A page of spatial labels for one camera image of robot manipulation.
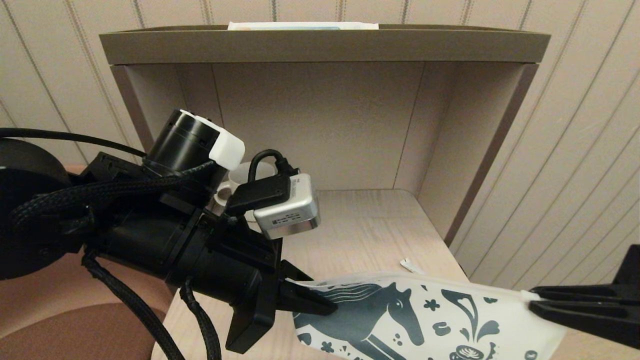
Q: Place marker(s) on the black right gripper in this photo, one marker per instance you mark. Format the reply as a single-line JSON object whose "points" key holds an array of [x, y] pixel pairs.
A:
{"points": [[631, 270]]}

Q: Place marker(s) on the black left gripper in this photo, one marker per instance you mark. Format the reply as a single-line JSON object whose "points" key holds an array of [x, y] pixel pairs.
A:
{"points": [[235, 270]]}

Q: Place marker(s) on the white horse print pouch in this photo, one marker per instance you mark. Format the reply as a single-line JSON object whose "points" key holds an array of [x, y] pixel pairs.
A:
{"points": [[450, 320]]}

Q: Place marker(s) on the white ribbed ceramic mug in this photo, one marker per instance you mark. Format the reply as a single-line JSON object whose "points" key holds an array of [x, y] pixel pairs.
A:
{"points": [[240, 175]]}

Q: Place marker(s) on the taupe wooden shelf unit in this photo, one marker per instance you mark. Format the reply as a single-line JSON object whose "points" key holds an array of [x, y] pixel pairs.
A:
{"points": [[320, 125]]}

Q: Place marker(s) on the brown plastic chair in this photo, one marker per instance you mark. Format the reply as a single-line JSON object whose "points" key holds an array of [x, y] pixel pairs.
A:
{"points": [[50, 325]]}

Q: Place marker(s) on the white flat booklet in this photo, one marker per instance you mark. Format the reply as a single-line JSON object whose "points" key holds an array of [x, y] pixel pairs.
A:
{"points": [[300, 25]]}

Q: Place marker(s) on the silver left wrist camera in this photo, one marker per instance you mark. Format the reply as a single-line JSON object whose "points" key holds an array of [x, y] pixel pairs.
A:
{"points": [[290, 210]]}

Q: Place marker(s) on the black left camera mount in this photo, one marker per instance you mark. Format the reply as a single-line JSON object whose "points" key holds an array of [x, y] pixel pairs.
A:
{"points": [[260, 192]]}

